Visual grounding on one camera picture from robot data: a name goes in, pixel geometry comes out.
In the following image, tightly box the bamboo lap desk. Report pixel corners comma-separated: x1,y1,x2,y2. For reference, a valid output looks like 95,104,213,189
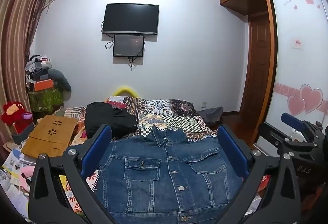
21,114,79,158

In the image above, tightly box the blue denim jacket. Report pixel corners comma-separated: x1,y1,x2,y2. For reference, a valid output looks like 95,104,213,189
95,127,244,224

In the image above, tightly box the red patterned bed sheet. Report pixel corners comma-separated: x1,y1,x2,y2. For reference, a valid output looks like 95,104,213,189
59,169,272,217

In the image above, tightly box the grey-green cloth bundle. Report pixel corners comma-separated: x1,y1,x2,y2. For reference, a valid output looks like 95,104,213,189
47,69,72,93

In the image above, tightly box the pink soft item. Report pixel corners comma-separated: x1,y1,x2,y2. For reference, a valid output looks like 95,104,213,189
19,166,37,187

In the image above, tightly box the patchwork patterned bedspread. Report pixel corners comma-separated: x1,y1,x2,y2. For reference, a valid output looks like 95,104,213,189
105,95,221,143

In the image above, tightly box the pile of papers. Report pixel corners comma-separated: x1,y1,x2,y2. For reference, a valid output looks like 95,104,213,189
0,147,36,217

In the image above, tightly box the green patterned cloth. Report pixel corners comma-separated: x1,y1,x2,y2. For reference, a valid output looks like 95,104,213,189
28,87,64,112

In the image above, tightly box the striped brown curtain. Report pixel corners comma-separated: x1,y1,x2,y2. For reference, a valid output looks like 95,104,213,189
0,0,55,124

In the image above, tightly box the black jacket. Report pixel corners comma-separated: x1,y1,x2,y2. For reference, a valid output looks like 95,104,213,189
84,102,139,140

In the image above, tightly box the small black wall monitor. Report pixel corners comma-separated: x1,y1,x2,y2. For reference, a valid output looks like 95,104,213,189
113,35,146,58

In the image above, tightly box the large black wall television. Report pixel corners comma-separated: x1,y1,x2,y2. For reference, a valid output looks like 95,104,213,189
102,3,160,35

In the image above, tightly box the red plush toy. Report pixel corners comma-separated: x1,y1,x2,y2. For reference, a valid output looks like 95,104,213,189
1,101,33,127

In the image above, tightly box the yellow foam tube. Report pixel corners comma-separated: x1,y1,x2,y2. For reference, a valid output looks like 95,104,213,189
113,85,140,98

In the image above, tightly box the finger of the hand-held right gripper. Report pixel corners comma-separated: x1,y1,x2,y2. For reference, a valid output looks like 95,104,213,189
281,113,321,135
257,122,318,156

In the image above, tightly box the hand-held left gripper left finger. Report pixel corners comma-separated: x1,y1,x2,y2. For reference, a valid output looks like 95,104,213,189
28,124,116,224

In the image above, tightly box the pile of household clutter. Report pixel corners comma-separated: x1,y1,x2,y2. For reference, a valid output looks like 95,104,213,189
25,54,53,84

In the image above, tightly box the grey storage box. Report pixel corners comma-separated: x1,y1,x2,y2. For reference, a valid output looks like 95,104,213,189
11,123,35,145

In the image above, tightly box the orange box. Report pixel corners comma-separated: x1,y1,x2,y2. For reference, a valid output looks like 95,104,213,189
33,80,55,92

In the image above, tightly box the brown wooden door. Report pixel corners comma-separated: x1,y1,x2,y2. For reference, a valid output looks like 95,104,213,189
239,15,279,143

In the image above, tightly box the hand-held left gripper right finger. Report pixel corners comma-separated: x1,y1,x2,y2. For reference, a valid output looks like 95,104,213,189
216,124,301,224

